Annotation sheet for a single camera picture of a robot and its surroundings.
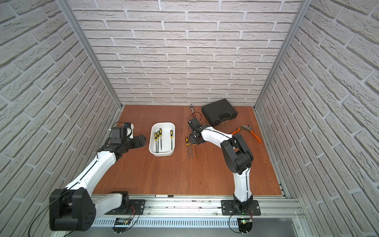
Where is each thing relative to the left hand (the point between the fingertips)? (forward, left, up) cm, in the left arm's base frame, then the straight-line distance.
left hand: (140, 136), depth 86 cm
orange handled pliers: (+15, -73, -11) cm, 76 cm away
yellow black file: (+2, -28, -12) cm, 30 cm away
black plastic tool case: (+28, -53, -7) cm, 60 cm away
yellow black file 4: (+7, -17, -12) cm, 22 cm away
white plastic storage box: (+6, -10, -13) cm, 18 cm away
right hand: (+5, -35, -10) cm, 36 cm away
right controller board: (-43, -58, -13) cm, 73 cm away
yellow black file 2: (+2, -30, -11) cm, 32 cm away
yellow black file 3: (+7, -7, -12) cm, 16 cm away
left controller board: (-42, +4, -16) cm, 45 cm away
